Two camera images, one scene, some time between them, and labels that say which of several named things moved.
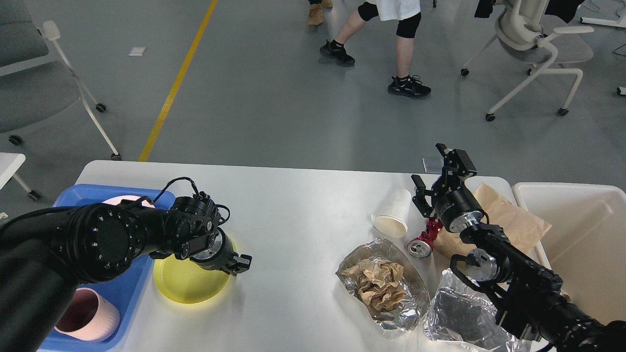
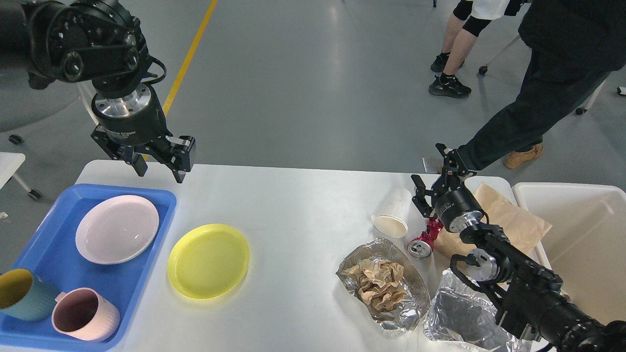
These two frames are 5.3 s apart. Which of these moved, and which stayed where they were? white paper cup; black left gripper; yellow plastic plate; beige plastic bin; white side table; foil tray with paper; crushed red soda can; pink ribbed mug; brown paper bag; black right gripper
Moved: yellow plastic plate; black left gripper
Stayed: white paper cup; white side table; brown paper bag; foil tray with paper; beige plastic bin; black right gripper; pink ribbed mug; crushed red soda can
